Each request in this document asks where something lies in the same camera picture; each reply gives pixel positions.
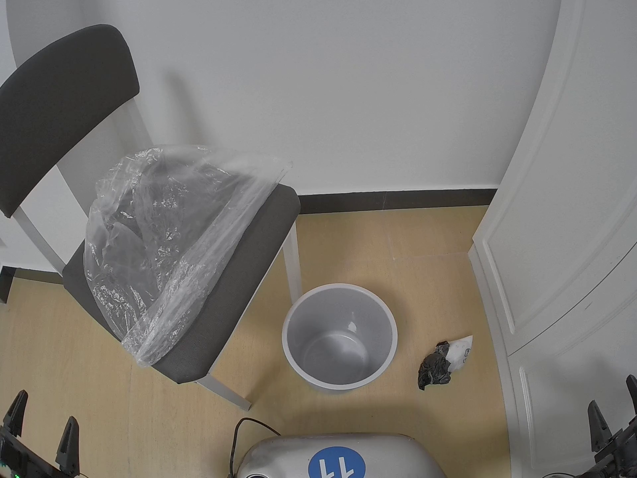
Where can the grey and white chair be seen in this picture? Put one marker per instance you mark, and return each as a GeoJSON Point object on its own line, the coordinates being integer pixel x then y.
{"type": "Point", "coordinates": [69, 92]}

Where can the crumpled black plastic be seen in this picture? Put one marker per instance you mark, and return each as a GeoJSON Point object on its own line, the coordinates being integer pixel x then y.
{"type": "Point", "coordinates": [434, 366]}

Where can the white trash bin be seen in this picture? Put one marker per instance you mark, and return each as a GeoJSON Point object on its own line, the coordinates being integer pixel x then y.
{"type": "Point", "coordinates": [298, 351]}

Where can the clear plastic bag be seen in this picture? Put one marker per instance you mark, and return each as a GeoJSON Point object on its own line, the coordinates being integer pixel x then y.
{"type": "Point", "coordinates": [164, 247]}

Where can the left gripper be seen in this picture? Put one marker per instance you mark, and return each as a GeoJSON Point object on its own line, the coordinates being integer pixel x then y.
{"type": "Point", "coordinates": [15, 458]}

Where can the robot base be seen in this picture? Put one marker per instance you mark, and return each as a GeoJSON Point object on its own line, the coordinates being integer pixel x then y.
{"type": "Point", "coordinates": [278, 458]}

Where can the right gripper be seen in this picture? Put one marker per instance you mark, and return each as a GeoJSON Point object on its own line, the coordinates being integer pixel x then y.
{"type": "Point", "coordinates": [622, 453]}

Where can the white panelled door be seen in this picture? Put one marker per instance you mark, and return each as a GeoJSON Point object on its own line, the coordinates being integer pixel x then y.
{"type": "Point", "coordinates": [562, 217]}

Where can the crumpled white wrapper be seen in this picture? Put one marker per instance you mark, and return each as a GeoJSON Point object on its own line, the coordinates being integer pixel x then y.
{"type": "Point", "coordinates": [460, 351]}

